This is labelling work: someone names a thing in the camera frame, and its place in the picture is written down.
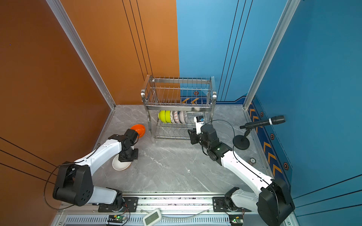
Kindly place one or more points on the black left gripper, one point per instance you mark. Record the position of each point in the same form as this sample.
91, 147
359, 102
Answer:
124, 158

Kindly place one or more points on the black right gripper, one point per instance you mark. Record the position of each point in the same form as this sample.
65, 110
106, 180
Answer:
193, 136

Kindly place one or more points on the pink striped ceramic bowl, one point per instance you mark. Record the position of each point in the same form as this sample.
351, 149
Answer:
183, 117

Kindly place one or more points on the blue triangle patterned bowl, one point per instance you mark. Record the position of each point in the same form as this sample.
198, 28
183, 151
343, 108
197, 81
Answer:
176, 117

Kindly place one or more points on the white maroon patterned bowl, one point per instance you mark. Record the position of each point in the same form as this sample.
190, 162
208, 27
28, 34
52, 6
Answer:
171, 117

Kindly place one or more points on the lime green bowl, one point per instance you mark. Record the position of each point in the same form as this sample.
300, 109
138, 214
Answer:
168, 116
161, 116

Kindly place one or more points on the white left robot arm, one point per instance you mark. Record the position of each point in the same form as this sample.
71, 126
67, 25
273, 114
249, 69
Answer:
74, 182

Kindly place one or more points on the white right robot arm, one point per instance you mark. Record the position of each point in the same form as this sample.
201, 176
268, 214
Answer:
271, 198

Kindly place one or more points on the stainless steel dish rack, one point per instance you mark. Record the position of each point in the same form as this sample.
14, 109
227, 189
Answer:
196, 96

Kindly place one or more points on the white bowl orange outside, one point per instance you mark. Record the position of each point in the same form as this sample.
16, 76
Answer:
120, 166

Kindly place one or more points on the orange plastic bowl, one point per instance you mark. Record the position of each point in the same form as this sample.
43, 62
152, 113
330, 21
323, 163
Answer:
140, 129

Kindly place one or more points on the black microphone on stand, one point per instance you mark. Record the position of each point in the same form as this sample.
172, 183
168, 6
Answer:
241, 142

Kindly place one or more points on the green circuit board left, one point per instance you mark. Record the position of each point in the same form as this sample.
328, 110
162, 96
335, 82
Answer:
117, 219

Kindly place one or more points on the white handheld timer device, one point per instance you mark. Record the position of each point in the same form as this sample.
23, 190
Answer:
152, 218

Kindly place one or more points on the circuit board right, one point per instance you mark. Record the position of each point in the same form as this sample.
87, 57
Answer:
236, 220

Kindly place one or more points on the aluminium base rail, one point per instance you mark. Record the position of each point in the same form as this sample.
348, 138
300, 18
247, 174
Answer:
177, 209

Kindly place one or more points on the aluminium corner post right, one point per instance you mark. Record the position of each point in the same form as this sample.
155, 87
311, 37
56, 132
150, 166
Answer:
282, 25

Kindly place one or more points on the aluminium corner post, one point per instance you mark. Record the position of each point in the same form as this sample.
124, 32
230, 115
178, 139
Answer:
72, 34
282, 25

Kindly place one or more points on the aluminium corner post left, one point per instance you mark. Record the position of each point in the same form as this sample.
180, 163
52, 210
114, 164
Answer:
72, 34

